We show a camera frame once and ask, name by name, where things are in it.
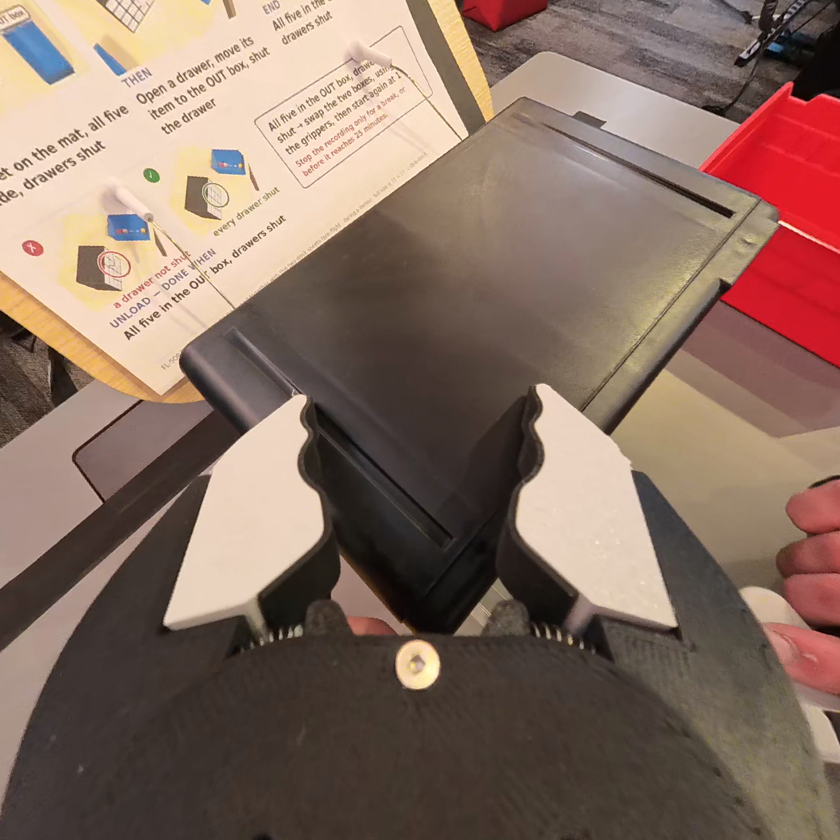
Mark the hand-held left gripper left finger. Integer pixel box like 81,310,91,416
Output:
161,394,342,641

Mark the printed instruction sheet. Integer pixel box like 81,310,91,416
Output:
0,0,470,398

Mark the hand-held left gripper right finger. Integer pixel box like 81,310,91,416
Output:
495,382,679,641

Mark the wooden board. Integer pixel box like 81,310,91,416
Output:
0,13,494,404

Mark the red plastic bin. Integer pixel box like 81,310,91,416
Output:
699,82,840,368

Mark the red box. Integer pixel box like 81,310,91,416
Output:
459,0,549,30

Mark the black equipment stand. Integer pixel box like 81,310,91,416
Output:
735,0,840,67

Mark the black drawer cabinet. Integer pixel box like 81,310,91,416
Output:
178,97,782,634

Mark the person's right hand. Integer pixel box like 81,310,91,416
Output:
774,478,840,690

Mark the white-tipped wire holder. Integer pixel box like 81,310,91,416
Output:
351,41,473,142
108,184,237,309

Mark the black backing board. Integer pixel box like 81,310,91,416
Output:
406,0,487,135

